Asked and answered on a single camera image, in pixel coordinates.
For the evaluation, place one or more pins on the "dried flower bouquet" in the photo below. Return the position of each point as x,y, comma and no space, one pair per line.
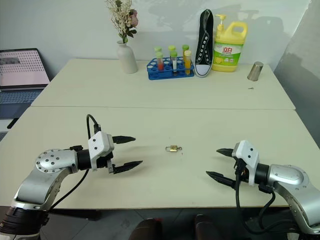
123,17

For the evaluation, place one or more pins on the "yellow-capped tube orange liquid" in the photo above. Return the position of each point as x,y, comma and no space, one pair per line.
187,62

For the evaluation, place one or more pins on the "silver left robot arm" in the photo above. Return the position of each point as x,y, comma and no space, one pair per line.
50,162

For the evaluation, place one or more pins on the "small brass padlock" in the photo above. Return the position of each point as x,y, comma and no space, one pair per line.
172,149

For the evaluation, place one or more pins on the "black marker pen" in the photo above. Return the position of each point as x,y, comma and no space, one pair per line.
12,123

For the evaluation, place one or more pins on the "dark reddish rounded shape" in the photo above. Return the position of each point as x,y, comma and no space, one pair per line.
207,228
147,230

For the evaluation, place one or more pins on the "black canvas sneaker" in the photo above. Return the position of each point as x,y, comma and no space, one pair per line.
203,50

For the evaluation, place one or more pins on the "green-capped test tube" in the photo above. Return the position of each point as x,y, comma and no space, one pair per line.
185,47
171,48
157,48

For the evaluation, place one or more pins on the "steel metal cup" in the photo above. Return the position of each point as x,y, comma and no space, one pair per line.
255,71

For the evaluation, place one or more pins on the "green-capped tube white contents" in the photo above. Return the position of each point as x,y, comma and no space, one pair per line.
174,63

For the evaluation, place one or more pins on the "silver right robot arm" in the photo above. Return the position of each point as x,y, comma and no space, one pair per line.
287,175

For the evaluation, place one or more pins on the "blue test tube rack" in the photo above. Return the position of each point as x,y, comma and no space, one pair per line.
155,75

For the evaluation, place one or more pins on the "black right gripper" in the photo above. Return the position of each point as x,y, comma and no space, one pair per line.
242,172

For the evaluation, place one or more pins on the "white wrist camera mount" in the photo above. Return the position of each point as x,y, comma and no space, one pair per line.
98,145
247,155

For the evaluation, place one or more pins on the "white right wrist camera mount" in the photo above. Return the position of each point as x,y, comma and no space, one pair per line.
247,155

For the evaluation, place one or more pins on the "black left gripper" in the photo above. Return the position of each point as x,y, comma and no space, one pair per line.
102,162

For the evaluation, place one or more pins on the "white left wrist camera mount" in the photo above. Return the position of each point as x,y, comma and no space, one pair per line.
98,145

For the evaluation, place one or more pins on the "green-capped tube red liquid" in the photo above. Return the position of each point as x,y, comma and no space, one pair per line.
160,63

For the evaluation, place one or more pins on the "white ceramic vase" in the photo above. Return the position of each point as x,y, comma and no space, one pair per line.
127,58

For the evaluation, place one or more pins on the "yellow detergent pump bottle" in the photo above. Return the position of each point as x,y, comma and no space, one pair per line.
226,55

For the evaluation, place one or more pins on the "open laptop computer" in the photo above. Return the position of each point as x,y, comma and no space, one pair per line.
20,70

